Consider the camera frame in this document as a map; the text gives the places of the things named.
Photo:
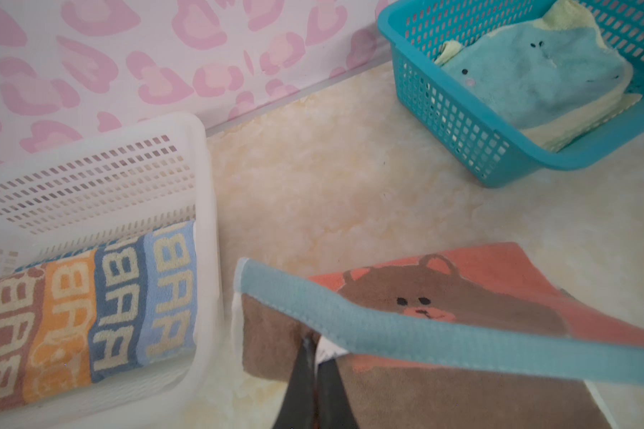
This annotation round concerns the striped rabbit letter towel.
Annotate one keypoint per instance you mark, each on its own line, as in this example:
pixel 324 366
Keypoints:
pixel 82 318

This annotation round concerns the red brown towel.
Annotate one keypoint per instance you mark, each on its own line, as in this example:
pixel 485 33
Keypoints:
pixel 469 338

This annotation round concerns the teal cat face towel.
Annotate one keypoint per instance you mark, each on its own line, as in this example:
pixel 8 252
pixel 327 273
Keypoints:
pixel 552 79

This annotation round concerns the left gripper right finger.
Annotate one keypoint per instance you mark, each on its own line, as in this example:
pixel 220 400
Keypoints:
pixel 334 409

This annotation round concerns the white plastic basket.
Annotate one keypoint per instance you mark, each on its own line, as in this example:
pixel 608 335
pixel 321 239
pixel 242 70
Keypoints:
pixel 116 186

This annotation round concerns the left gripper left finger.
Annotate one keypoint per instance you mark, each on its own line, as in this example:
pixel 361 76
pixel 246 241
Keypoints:
pixel 299 407

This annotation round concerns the teal plastic basket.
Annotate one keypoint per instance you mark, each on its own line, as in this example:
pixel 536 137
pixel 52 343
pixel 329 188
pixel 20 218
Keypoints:
pixel 491 149

